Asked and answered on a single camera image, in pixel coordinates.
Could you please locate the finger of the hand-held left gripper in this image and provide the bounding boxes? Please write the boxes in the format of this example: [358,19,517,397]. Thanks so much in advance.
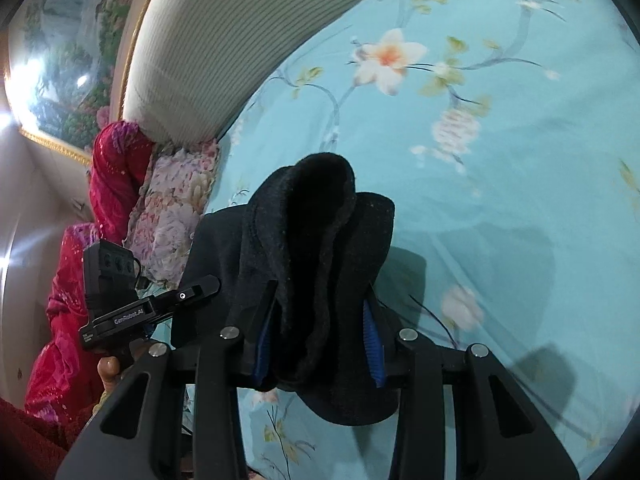
[149,275,222,313]

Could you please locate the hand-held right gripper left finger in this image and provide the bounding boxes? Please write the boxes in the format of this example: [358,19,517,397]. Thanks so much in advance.
[55,282,281,480]

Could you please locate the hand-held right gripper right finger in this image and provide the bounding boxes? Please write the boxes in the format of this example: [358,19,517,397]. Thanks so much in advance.
[361,284,581,480]

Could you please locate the black pants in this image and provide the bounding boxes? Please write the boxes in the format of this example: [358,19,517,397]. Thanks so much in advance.
[171,151,402,427]

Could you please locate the person's left forearm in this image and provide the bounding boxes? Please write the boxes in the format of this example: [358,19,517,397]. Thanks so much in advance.
[0,394,103,480]

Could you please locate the person's left hand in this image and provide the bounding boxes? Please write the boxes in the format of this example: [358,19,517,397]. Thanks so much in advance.
[97,356,125,392]

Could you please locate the red sequined cloth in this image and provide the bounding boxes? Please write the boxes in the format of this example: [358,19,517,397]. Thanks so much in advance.
[24,120,153,418]

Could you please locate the pink floral pillow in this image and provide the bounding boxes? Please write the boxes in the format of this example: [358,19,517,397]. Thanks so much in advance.
[124,139,222,288]

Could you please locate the blue floral bedsheet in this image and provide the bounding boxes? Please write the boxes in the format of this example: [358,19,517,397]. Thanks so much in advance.
[145,0,636,480]

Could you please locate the gold framed landscape painting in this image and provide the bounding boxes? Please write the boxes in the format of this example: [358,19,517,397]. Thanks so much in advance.
[4,0,173,166]

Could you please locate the cream ribbed headboard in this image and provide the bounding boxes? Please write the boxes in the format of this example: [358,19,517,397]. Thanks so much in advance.
[117,0,433,143]

